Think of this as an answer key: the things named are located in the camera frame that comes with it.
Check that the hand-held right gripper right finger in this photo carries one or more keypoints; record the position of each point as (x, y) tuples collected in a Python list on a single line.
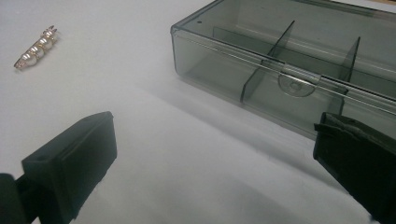
[(358, 161)]

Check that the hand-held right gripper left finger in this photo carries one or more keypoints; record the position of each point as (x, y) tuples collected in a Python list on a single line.
[(71, 168)]

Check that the pearl hair clip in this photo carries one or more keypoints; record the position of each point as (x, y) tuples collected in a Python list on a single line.
[(37, 49)]

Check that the grey transparent compartment box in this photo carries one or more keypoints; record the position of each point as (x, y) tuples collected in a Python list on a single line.
[(218, 62)]

